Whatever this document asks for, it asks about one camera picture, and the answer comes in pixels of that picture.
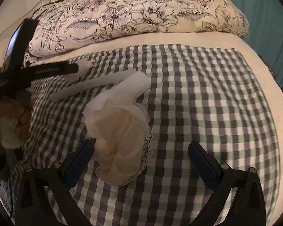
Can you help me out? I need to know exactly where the white star-shaped object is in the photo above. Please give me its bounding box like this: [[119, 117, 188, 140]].
[[65, 58, 93, 84]]

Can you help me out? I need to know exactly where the teal curtain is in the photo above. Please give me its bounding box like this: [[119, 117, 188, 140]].
[[231, 0, 283, 90]]

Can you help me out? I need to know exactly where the white tissue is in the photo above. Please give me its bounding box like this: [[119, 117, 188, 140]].
[[0, 116, 24, 150]]

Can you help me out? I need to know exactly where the left hand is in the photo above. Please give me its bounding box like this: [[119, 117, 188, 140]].
[[0, 97, 33, 154]]

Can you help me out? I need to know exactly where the white paper roll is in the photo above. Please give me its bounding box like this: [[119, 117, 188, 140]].
[[83, 71, 151, 118]]

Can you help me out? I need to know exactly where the floral duvet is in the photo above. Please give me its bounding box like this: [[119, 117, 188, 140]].
[[26, 0, 249, 57]]

